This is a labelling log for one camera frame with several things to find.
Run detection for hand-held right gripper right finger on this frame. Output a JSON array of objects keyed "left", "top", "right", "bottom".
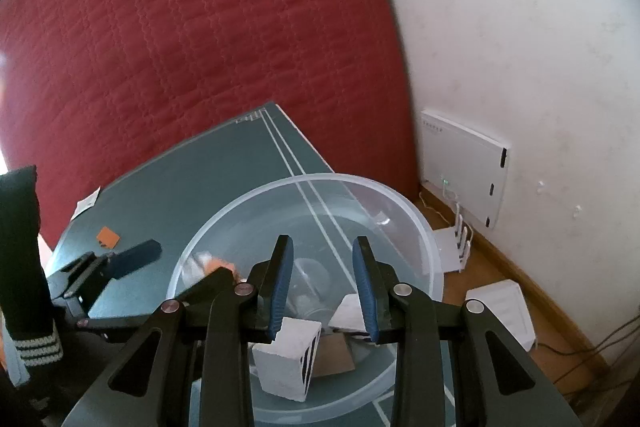
[{"left": 351, "top": 236, "right": 583, "bottom": 427}]

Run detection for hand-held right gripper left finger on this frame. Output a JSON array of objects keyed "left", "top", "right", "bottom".
[{"left": 60, "top": 234, "right": 296, "bottom": 427}]

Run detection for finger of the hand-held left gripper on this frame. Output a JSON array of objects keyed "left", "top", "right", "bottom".
[
  {"left": 177, "top": 268, "right": 236, "bottom": 306},
  {"left": 45, "top": 239, "right": 162, "bottom": 303}
]

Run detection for plain orange block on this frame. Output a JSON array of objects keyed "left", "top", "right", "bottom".
[{"left": 207, "top": 258, "right": 238, "bottom": 280}]

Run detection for white striped wedge block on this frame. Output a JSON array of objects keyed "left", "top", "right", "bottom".
[{"left": 327, "top": 293, "right": 373, "bottom": 344}]

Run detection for large wooden block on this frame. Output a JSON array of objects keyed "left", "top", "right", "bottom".
[{"left": 312, "top": 332, "right": 357, "bottom": 378}]

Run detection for clear plastic bowl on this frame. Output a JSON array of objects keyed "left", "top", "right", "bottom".
[{"left": 166, "top": 173, "right": 443, "bottom": 423}]

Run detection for person's left forearm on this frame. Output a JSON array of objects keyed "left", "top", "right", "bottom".
[{"left": 0, "top": 165, "right": 65, "bottom": 388}]

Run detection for white striped cuboid block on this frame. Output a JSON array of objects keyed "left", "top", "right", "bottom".
[{"left": 251, "top": 317, "right": 322, "bottom": 402}]

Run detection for white paper slip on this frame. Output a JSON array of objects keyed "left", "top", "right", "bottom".
[{"left": 75, "top": 188, "right": 101, "bottom": 219}]

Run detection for white router with antennas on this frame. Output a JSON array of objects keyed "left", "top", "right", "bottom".
[{"left": 432, "top": 202, "right": 473, "bottom": 274}]

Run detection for white square box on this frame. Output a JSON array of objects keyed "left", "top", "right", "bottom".
[{"left": 465, "top": 279, "right": 537, "bottom": 352}]

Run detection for red quilted mattress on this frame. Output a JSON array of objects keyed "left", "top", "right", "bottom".
[{"left": 0, "top": 0, "right": 418, "bottom": 258}]

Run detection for white wall box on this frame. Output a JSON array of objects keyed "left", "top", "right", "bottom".
[{"left": 419, "top": 108, "right": 511, "bottom": 229}]

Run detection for black cables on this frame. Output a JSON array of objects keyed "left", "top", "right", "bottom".
[{"left": 537, "top": 312, "right": 640, "bottom": 388}]

